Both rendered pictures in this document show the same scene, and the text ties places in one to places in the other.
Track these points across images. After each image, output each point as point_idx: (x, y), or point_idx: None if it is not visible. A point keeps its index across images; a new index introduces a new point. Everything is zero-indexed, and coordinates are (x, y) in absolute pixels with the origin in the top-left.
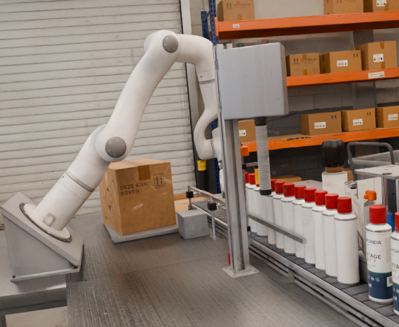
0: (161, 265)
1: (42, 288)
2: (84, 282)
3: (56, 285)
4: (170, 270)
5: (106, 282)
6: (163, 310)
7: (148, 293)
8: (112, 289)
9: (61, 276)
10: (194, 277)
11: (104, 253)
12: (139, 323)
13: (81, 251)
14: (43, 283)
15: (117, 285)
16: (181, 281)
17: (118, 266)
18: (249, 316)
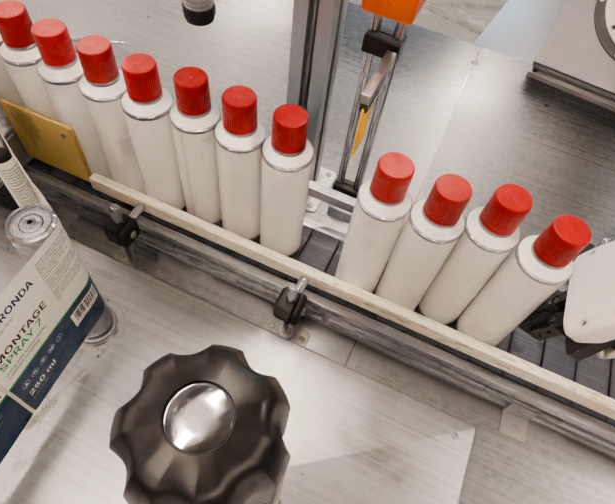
0: (446, 140)
1: (492, 31)
2: (469, 59)
3: (487, 41)
4: (408, 132)
5: (443, 70)
6: (286, 53)
7: (350, 72)
8: (408, 61)
9: (522, 57)
10: (345, 131)
11: (603, 135)
12: (282, 28)
13: None
14: (513, 39)
15: (418, 71)
16: (350, 113)
17: (500, 108)
18: (172, 82)
